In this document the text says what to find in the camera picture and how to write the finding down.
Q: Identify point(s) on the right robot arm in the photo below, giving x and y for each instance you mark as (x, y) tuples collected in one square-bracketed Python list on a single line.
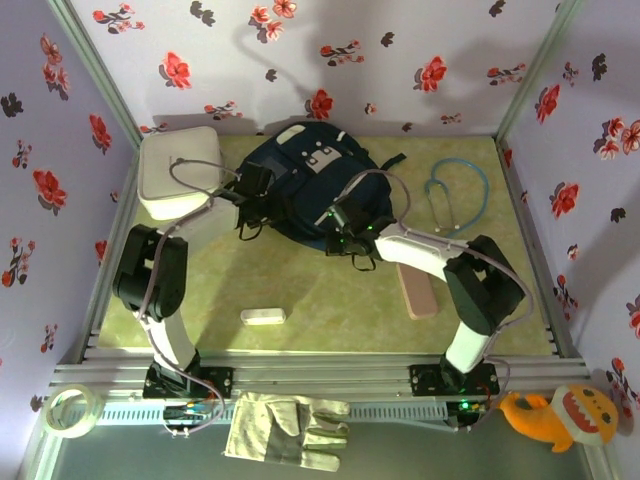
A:
[(415, 250)]

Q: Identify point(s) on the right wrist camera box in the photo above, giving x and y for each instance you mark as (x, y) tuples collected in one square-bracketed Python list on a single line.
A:
[(350, 210)]

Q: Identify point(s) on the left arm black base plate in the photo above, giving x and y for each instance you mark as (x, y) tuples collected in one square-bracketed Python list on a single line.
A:
[(220, 382)]

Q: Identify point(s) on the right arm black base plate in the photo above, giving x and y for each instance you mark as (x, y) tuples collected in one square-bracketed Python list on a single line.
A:
[(424, 380)]

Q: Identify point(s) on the blue stethoscope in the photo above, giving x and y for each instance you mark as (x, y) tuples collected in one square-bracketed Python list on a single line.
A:
[(487, 190)]

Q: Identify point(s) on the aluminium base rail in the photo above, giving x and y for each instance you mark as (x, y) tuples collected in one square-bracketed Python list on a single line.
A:
[(320, 372)]

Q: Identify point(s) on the grey work glove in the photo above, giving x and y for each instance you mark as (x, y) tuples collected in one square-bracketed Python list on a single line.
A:
[(270, 430)]

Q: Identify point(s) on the small white eraser case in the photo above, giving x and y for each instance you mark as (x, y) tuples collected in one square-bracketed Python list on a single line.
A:
[(262, 316)]

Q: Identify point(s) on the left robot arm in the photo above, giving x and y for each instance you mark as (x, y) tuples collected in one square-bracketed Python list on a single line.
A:
[(215, 220)]

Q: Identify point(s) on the pink pencil case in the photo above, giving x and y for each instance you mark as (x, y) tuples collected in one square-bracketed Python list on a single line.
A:
[(420, 300)]

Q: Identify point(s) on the orange plush toy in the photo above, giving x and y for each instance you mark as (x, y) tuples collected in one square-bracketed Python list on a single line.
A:
[(550, 420)]

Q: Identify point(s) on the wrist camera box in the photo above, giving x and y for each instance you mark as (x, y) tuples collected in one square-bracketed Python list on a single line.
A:
[(350, 210), (256, 179)]

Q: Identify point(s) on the aluminium side rail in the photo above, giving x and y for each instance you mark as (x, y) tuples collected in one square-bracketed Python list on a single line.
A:
[(520, 200), (107, 240)]

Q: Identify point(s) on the navy blue backpack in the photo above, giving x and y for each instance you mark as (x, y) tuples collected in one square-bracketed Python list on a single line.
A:
[(310, 185)]

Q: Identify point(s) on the white plastic lunch box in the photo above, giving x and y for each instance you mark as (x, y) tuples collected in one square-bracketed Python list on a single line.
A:
[(165, 165)]

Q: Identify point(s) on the clear tape roll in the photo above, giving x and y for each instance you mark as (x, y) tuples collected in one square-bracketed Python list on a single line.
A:
[(96, 417)]

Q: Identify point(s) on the aluminium frame post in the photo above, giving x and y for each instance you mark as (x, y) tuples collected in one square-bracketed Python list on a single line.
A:
[(96, 77), (531, 75)]

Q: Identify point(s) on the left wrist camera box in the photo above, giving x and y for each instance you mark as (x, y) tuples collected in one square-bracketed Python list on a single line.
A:
[(256, 179)]

